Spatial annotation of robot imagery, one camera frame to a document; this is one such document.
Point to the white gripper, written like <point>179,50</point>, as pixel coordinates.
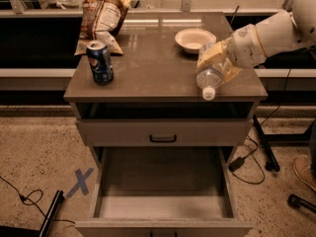
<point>244,48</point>

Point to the clear plastic water bottle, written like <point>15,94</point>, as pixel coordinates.
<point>208,80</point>

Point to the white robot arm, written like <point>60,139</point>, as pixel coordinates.
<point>288,31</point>

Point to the closed top drawer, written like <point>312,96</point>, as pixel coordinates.
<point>191,132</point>

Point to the grey drawer cabinet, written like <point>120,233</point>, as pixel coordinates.
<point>154,79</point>

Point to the open middle drawer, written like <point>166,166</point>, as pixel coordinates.
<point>163,192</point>

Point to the white bowl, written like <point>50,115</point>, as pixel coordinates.
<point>191,40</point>

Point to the black power adapter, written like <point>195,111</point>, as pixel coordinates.
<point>236,164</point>

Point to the black tripod leg right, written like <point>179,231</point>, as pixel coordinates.
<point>271,164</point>

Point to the blue pepsi can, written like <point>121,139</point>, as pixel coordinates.
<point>100,62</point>

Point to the brown shoe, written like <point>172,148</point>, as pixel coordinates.
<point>302,169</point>

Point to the chips bag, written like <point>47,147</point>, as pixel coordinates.
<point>102,20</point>

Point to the black chair caster leg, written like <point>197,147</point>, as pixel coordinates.
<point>297,202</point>

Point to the blue tape cross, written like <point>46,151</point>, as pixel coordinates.
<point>81,183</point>

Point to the black stand leg left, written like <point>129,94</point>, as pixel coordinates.
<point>6,231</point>

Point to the black drawer handle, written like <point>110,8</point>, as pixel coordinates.
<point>162,138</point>

